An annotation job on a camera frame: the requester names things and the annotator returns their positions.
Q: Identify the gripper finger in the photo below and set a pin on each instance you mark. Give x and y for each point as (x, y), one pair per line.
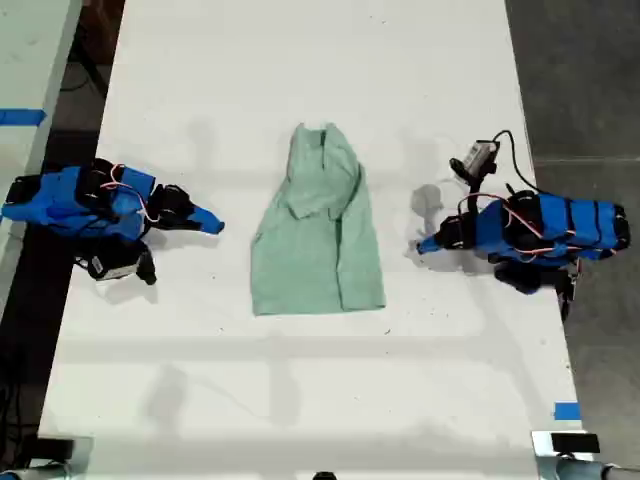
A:
(206, 220)
(430, 245)

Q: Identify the short blue tape strip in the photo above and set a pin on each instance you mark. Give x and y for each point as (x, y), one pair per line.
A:
(567, 411)

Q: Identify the long blue tape strip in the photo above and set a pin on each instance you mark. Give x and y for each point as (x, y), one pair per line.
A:
(22, 117)

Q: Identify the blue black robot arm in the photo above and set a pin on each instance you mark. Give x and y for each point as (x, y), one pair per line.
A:
(575, 225)
(60, 200)

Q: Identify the white side table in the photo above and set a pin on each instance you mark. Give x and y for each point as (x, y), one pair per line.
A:
(25, 50)

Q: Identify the pale green T-shirt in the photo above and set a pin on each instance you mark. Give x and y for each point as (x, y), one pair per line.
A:
(310, 250)

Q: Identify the small black box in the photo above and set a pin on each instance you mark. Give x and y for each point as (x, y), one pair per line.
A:
(575, 443)
(55, 447)

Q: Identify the black camera box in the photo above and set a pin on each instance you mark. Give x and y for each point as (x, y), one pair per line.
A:
(480, 152)
(112, 267)

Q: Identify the grey metal bracket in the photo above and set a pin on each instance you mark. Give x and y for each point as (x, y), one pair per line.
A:
(542, 460)

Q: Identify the short black camera stalk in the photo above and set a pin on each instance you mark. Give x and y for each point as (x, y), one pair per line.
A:
(146, 267)
(475, 176)

